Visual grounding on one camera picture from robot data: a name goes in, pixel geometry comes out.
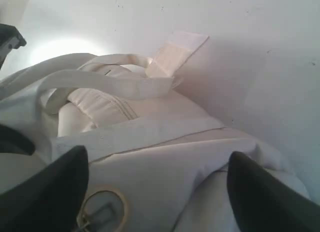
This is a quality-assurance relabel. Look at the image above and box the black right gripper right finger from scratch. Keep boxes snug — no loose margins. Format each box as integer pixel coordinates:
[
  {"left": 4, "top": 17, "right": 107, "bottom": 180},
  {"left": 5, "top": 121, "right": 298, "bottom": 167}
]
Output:
[{"left": 227, "top": 151, "right": 320, "bottom": 232}]

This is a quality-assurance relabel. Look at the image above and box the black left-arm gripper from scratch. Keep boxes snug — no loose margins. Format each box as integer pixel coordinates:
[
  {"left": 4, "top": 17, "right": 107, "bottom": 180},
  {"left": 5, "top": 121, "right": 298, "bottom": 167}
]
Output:
[{"left": 0, "top": 23, "right": 27, "bottom": 67}]

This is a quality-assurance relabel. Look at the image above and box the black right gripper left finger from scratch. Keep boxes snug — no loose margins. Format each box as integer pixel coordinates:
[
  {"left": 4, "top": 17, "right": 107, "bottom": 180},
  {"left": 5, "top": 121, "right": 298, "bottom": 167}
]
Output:
[{"left": 0, "top": 145, "right": 89, "bottom": 232}]

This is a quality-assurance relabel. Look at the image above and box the cream canvas duffel bag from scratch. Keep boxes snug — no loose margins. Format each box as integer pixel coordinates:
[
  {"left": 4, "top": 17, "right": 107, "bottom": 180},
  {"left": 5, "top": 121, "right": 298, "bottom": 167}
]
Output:
[{"left": 0, "top": 32, "right": 310, "bottom": 232}]

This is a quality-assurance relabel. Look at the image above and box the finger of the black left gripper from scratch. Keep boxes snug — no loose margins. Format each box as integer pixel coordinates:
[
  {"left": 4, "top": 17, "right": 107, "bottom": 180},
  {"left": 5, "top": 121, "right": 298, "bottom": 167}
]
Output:
[{"left": 0, "top": 124, "right": 35, "bottom": 156}]

